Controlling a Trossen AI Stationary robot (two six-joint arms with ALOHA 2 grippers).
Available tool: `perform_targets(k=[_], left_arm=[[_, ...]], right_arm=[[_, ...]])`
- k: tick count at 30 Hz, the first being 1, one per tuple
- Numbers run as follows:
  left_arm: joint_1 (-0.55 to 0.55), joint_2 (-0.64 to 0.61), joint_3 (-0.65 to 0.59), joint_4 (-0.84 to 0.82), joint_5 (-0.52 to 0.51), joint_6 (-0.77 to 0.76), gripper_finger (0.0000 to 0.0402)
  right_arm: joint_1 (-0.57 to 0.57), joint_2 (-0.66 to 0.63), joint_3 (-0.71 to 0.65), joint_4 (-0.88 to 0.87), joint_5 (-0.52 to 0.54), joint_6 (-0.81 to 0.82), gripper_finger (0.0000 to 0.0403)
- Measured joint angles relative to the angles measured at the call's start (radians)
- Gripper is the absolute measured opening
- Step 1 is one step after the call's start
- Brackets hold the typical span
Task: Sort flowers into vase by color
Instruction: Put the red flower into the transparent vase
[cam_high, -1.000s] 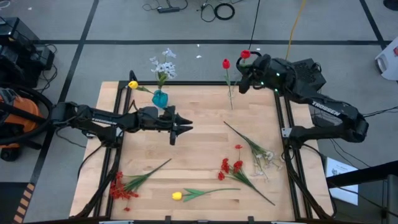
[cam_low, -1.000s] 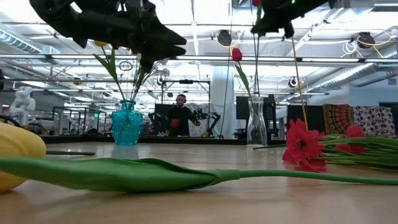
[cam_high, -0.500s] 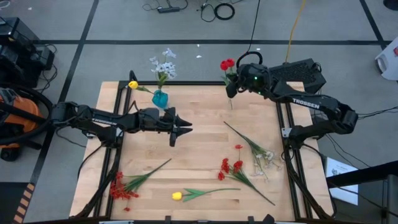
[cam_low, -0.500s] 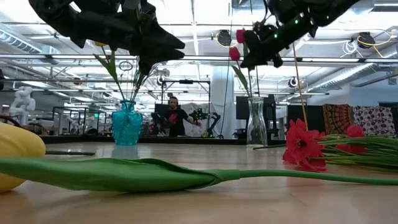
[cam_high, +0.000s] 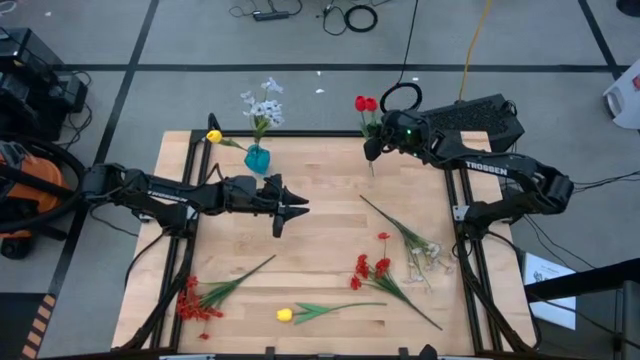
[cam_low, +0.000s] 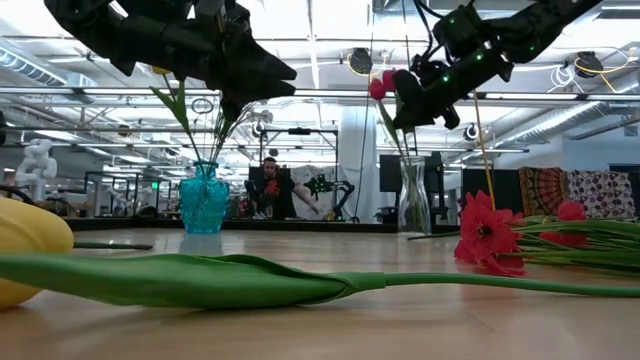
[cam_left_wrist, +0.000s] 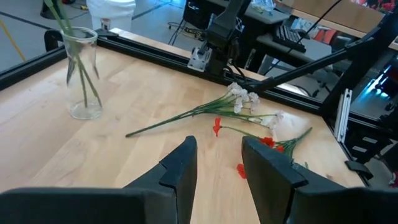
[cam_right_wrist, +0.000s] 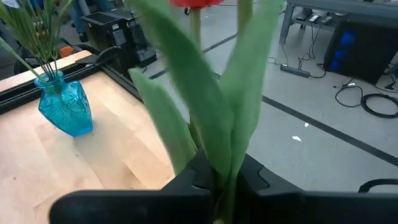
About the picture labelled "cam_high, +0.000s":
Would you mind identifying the white printed paper sheet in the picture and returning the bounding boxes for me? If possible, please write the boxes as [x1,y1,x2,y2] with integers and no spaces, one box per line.
[522,252,578,332]

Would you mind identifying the black computer tower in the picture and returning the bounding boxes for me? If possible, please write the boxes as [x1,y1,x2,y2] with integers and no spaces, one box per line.
[0,27,65,76]

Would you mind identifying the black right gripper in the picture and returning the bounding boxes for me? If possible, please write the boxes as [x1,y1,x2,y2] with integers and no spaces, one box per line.
[363,110,434,163]

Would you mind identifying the teal glass vase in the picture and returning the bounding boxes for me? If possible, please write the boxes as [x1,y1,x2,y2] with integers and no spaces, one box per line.
[243,143,272,176]

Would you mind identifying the red gerbera bunch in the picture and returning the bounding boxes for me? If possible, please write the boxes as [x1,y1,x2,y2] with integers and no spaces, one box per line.
[349,231,445,332]

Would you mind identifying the black metal beam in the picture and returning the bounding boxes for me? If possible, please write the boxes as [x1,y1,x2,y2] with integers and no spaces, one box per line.
[524,257,640,302]

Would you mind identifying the black metal table frame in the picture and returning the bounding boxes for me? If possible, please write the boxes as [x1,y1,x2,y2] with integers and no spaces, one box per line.
[119,128,540,354]

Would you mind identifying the black equipment case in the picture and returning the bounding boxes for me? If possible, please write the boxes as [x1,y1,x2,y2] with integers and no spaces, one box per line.
[0,69,89,142]

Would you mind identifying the black vacuum hose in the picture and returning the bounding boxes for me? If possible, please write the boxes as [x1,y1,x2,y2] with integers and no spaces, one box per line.
[0,130,91,236]

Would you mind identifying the orange vacuum cleaner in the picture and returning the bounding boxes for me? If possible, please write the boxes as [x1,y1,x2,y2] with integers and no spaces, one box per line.
[0,139,69,261]

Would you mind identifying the white plastic appliance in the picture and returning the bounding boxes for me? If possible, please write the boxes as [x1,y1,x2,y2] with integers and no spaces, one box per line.
[602,58,640,132]

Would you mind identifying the grey metal post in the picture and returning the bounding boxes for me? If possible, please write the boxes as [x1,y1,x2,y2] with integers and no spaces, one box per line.
[617,279,640,360]

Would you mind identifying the small white flower bunch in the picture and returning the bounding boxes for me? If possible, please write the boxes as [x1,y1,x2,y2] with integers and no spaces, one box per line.
[358,194,459,295]

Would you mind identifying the black power strip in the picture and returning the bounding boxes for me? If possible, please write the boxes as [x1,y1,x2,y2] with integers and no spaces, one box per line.
[252,9,291,23]

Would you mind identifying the white artificial orchid spray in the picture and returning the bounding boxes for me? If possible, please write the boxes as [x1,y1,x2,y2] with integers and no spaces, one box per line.
[239,76,286,151]

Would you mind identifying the black striped floor mat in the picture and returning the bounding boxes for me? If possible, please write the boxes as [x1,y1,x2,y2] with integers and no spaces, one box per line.
[0,292,57,360]

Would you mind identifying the black arm cable pair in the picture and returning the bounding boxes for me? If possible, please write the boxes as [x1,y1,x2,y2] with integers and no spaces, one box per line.
[572,170,640,195]

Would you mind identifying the yellow cable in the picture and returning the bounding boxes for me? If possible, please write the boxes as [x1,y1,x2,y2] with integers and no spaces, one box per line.
[458,0,496,102]

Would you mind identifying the black perforated computer case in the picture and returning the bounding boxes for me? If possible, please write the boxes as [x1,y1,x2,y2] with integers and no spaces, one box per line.
[422,93,526,154]

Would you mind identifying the red carnation bunch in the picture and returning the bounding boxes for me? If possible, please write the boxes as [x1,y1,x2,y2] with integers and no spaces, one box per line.
[175,253,278,342]

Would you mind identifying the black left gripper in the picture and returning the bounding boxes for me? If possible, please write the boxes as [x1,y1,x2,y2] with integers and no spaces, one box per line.
[224,173,311,239]

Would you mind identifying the black coiled cable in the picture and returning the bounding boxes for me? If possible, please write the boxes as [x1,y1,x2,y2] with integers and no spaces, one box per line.
[378,0,424,115]

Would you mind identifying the yellow artificial tulip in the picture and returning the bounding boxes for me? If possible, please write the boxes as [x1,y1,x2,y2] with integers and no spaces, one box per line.
[205,128,250,153]
[276,300,389,326]

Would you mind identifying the black cable coil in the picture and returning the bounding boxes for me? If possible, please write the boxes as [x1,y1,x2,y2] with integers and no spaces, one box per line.
[343,3,379,34]

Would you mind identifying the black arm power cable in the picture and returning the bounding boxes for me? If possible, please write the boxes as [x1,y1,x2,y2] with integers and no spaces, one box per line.
[123,229,171,289]

